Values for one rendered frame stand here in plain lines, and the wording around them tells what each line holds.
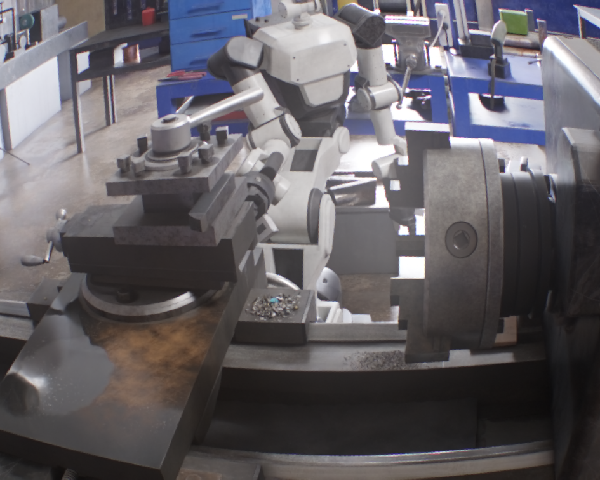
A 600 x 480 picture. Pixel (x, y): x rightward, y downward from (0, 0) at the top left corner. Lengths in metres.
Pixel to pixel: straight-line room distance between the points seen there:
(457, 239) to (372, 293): 2.15
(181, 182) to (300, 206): 1.02
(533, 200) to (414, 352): 0.22
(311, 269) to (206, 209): 1.03
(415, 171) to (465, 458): 0.37
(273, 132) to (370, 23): 0.49
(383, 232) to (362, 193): 0.17
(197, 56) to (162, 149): 1.85
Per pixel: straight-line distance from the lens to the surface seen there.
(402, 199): 0.85
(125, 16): 5.40
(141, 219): 1.09
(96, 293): 1.16
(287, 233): 2.04
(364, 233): 2.96
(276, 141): 1.98
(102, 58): 4.98
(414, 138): 0.82
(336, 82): 2.18
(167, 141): 1.06
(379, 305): 2.84
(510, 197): 0.82
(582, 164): 0.62
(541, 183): 0.84
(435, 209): 0.77
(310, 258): 2.02
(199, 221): 0.99
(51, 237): 1.25
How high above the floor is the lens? 1.50
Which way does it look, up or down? 27 degrees down
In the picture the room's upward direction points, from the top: 5 degrees counter-clockwise
